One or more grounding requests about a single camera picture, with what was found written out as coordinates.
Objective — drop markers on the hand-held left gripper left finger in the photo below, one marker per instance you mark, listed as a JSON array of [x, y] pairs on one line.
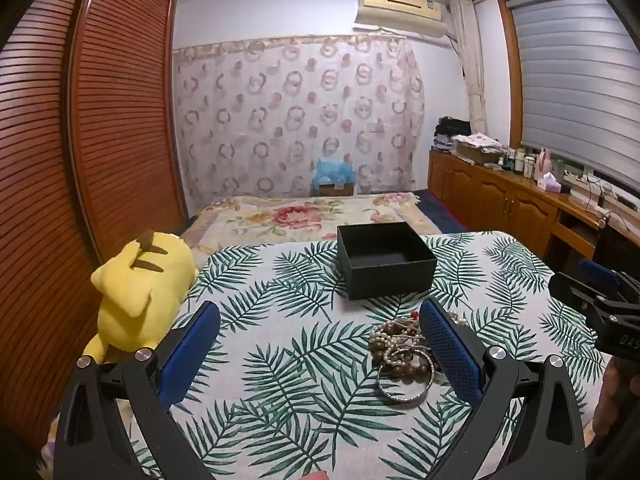
[[192, 355]]

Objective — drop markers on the grey window blind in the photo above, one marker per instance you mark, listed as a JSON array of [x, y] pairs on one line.
[[580, 75]]

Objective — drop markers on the wall air conditioner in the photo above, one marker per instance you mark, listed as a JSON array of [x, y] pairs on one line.
[[400, 10]]

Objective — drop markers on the leaf print cloth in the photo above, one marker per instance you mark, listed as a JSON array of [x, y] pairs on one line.
[[300, 360]]

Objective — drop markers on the stack of folded clothes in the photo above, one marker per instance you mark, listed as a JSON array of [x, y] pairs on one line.
[[450, 132]]

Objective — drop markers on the wooden window frame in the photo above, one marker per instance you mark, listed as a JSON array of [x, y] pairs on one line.
[[510, 70]]

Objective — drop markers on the silver bangle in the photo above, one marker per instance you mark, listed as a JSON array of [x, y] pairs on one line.
[[400, 399]]

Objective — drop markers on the black square box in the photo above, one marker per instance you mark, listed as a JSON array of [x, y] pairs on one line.
[[390, 280]]

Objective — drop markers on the pink bottle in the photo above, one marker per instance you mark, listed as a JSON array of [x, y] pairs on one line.
[[543, 162]]

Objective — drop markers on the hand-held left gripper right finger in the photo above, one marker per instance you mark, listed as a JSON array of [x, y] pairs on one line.
[[450, 350]]

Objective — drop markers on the blue plastic bag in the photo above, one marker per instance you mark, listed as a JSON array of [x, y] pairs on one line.
[[334, 171]]

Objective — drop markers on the floral blanket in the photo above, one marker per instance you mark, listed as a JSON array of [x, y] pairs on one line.
[[280, 217]]

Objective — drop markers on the cardboard box with floral cloth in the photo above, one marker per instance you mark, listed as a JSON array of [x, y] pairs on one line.
[[480, 147]]

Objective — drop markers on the pink tissue box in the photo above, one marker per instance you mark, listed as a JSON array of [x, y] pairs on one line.
[[550, 184]]

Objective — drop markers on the group of cosmetic bottles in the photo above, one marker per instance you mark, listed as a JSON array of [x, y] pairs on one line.
[[520, 162]]

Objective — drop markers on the small cardboard box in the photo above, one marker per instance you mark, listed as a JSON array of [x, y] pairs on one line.
[[336, 190]]

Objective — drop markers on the dark blue bed sheet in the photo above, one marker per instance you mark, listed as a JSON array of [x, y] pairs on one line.
[[440, 215]]

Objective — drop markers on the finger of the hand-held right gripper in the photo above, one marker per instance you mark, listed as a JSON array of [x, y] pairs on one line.
[[600, 272], [575, 290]]

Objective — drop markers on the yellow plush toy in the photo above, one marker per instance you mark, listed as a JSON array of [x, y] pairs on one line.
[[135, 290]]

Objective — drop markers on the wooden cabinet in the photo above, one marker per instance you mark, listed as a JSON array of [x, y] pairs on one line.
[[500, 200]]

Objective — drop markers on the person's right hand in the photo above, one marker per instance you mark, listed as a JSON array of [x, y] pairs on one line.
[[607, 400]]

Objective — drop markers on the beige curtain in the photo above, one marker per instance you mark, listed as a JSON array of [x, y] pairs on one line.
[[472, 60]]

